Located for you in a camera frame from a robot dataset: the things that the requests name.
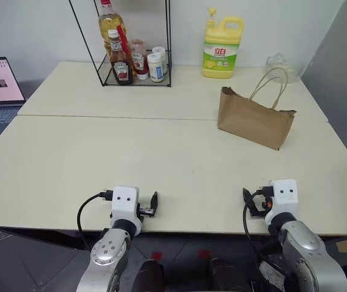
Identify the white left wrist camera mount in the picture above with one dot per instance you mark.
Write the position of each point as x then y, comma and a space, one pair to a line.
124, 207

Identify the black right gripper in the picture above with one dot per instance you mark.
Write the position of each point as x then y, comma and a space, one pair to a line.
259, 210

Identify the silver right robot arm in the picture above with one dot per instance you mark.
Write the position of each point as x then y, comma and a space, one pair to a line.
304, 243

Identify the cooking oil bottle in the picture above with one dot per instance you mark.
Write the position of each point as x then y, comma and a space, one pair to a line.
109, 27

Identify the brown tape patch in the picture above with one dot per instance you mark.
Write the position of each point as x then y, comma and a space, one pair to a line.
345, 246

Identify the yellow detergent bottle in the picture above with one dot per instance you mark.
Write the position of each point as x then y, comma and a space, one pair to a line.
221, 57

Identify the clear plastic bag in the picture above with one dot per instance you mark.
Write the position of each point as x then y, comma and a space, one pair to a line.
288, 68

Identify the Heinz glass ketchup bottle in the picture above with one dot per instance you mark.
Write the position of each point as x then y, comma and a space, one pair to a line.
121, 71

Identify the grey partition panel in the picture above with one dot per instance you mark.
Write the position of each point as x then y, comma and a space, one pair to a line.
343, 76

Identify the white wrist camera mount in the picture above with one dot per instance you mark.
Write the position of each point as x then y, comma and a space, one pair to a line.
124, 207
284, 203

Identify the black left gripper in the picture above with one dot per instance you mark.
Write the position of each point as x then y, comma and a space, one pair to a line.
152, 215

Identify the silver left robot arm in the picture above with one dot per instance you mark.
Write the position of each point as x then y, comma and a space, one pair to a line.
106, 252

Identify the red Heinz squeeze ketchup bottle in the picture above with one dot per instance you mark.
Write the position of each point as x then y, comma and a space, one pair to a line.
139, 62

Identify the white seasoning jar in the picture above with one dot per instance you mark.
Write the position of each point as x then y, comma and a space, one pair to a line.
161, 51
155, 70

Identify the dark rounded shape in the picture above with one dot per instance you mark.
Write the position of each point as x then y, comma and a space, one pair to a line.
225, 275
150, 276

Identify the red tape square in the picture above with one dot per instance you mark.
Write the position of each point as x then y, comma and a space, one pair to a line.
203, 254
157, 255

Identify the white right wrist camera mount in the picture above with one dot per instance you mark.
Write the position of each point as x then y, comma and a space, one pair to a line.
284, 203

